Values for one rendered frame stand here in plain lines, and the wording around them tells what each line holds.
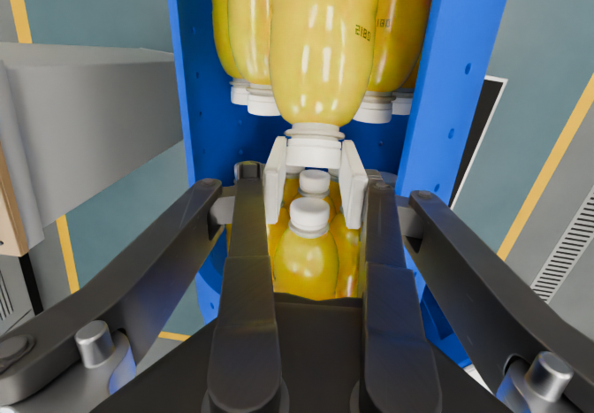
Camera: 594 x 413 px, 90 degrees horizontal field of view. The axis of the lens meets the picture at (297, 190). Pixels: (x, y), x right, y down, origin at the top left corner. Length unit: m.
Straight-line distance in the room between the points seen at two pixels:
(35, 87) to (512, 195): 1.84
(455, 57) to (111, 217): 1.90
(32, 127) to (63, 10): 1.13
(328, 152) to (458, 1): 0.11
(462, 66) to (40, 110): 0.66
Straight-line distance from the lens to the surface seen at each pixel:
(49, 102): 0.72
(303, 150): 0.19
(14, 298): 2.47
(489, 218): 1.87
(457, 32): 0.22
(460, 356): 0.73
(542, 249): 2.13
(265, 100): 0.30
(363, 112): 0.30
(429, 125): 0.22
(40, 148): 0.71
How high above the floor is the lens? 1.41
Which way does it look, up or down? 66 degrees down
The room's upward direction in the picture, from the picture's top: 173 degrees counter-clockwise
